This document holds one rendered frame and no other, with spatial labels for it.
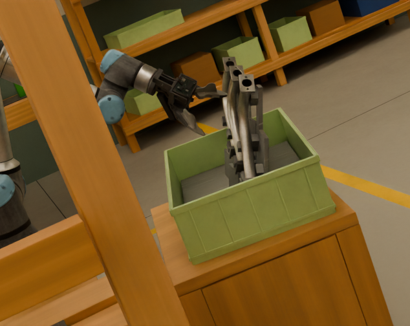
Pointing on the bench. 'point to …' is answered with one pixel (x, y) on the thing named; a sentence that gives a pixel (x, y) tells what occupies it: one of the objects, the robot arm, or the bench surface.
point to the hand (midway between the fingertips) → (216, 116)
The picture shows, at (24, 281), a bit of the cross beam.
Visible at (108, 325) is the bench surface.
